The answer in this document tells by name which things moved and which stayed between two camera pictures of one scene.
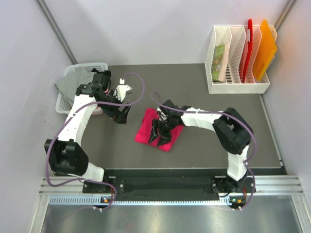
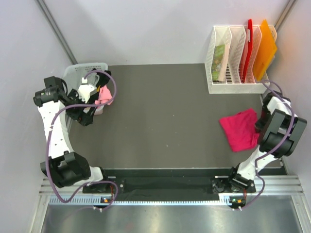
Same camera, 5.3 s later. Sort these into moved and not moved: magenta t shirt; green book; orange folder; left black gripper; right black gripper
Moved: right black gripper; magenta t shirt; left black gripper
Not moved: orange folder; green book
